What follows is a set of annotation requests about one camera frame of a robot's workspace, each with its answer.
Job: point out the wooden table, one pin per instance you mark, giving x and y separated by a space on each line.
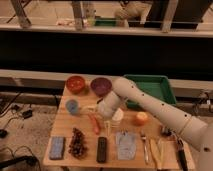
64 123

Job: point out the orange apple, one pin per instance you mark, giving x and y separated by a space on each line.
141 118

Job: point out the black remote control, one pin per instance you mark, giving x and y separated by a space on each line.
102 150

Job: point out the bunch of dark grapes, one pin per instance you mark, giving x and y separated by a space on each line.
77 147

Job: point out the white paper cup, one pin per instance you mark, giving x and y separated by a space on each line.
117 118

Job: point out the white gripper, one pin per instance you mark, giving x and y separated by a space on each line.
106 108

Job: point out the red bowl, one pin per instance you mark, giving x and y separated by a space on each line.
75 84

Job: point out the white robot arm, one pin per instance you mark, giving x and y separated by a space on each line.
191 129

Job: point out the green plastic tray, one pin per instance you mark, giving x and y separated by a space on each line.
157 86

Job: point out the black handled tool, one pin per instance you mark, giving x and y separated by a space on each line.
165 131

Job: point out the red chili pepper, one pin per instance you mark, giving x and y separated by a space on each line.
95 124

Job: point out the metal fork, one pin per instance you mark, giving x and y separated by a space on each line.
146 156

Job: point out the blue sponge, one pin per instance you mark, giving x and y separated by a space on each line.
57 148

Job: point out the light blue cloth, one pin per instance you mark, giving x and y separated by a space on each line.
126 145

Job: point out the purple bowl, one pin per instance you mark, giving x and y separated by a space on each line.
101 86

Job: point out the blue cup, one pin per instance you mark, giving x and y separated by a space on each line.
72 106

